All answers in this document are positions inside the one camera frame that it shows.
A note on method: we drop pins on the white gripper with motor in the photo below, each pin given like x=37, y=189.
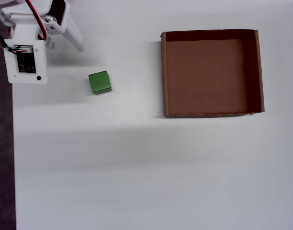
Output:
x=70, y=29

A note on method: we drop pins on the green cube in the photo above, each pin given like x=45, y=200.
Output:
x=99, y=81

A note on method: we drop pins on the brown cardboard box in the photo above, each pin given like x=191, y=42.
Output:
x=208, y=76

